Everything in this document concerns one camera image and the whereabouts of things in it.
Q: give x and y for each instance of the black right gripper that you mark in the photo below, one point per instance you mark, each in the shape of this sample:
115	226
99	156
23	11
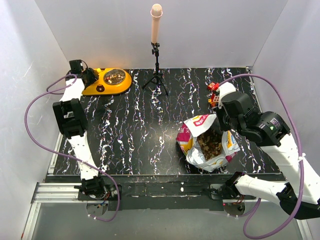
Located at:
223	127

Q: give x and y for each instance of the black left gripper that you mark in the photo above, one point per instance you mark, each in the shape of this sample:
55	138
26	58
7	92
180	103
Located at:
92	73

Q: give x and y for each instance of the white cartoon pet food bag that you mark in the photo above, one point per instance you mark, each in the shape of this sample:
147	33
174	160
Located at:
204	145

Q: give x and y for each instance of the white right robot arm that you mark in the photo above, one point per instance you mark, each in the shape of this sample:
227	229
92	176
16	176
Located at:
300	194

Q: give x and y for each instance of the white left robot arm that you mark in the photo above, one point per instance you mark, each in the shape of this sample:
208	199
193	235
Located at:
73	124

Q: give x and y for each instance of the yellow double pet bowl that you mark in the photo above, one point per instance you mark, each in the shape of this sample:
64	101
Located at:
111	81

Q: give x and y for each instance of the red yellow toy block truck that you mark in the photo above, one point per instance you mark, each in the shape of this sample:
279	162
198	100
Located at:
214	100

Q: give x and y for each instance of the red owl toy block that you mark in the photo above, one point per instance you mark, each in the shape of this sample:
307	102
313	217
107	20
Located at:
213	86

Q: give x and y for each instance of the black tripod stand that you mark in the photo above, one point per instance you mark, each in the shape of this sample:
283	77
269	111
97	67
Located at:
157	78

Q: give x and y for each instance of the pink microphone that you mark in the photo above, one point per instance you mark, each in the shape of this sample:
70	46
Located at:
156	13

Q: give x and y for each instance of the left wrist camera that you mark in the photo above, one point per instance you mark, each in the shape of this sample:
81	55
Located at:
76	66

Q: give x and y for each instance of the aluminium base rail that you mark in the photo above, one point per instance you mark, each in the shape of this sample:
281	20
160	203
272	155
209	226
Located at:
147	211

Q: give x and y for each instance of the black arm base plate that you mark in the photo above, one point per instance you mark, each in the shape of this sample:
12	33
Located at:
174	192

